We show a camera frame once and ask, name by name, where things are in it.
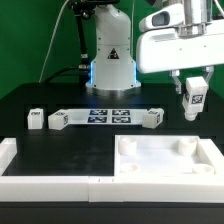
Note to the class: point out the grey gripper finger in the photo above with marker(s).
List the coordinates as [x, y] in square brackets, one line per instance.
[174, 74]
[209, 71]

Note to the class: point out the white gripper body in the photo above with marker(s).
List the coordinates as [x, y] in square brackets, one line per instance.
[162, 49]

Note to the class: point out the white square tabletop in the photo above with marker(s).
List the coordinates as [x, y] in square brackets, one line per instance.
[159, 155]

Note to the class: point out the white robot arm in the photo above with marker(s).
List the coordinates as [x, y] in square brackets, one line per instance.
[182, 34]

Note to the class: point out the white U-shaped fence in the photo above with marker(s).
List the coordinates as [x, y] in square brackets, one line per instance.
[202, 188]

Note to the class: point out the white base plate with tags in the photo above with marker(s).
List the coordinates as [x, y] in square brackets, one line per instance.
[102, 116]

